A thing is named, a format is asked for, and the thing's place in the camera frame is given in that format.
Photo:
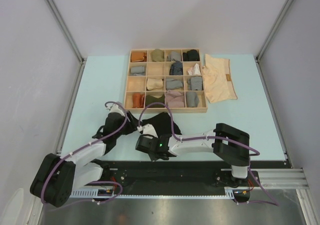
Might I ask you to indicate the grey striped rolled underwear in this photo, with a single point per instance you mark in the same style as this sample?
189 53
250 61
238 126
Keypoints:
195 83

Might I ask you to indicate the orange and cream underwear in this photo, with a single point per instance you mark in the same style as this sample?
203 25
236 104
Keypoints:
138 100

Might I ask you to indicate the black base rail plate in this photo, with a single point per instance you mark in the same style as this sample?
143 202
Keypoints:
172 174

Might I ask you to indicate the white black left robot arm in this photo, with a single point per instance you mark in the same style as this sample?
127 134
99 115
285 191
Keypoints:
58 176

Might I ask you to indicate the peach rolled underwear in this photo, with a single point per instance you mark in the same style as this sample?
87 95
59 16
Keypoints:
154 83

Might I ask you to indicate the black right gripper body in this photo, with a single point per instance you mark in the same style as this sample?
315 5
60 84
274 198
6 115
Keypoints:
153 156

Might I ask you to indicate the black rolled underwear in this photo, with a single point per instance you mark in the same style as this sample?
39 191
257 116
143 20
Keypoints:
191 55

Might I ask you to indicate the peach underwear flat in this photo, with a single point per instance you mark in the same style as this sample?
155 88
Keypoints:
217 79

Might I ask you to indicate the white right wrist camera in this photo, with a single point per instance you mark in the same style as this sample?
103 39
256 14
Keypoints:
148 130

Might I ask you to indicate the aluminium corner post right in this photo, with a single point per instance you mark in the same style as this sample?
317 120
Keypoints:
274 29

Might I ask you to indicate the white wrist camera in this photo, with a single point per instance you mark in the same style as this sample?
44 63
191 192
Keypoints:
148 130
115 108

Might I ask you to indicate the white slotted cable duct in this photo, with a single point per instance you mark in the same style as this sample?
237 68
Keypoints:
191 192

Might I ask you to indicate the aluminium frame profile front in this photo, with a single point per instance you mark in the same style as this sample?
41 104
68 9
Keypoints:
288 178

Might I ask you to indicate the aluminium corner post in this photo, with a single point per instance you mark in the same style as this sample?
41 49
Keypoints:
52 6
274 29

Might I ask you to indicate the wooden grid organizer tray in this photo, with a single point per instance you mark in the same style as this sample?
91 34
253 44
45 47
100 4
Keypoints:
160 70

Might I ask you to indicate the olive rolled underwear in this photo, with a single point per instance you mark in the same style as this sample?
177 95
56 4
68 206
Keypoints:
157 55

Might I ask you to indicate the dark green rolled underwear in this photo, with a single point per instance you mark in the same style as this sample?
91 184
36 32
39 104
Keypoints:
149 99

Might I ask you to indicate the grey rolled underwear bottom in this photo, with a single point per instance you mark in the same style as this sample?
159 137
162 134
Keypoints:
192 99

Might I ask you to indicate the orange rolled underwear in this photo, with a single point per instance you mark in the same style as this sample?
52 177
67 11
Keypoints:
138 56

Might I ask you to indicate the black garment pile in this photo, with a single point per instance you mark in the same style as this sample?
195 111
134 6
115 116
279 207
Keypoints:
161 122

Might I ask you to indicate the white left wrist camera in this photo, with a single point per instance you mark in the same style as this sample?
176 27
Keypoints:
115 108

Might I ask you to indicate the grey rolled underwear middle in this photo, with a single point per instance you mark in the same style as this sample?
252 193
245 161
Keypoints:
173 84

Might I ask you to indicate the pink white rolled underwear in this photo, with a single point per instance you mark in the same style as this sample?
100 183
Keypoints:
194 70

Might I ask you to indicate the aluminium corner post left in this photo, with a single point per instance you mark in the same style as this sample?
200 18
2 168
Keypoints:
52 6

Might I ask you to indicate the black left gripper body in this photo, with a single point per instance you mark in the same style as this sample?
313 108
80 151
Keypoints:
130 126

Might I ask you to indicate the grey rolled underwear top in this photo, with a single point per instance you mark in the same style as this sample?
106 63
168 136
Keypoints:
174 56

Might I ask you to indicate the grey rolled underwear left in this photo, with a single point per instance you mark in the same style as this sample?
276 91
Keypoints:
138 71

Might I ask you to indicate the navy striped rolled underwear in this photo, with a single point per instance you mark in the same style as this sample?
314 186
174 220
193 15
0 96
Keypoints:
176 69

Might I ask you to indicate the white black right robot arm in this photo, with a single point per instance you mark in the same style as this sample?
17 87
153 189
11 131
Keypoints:
228 143

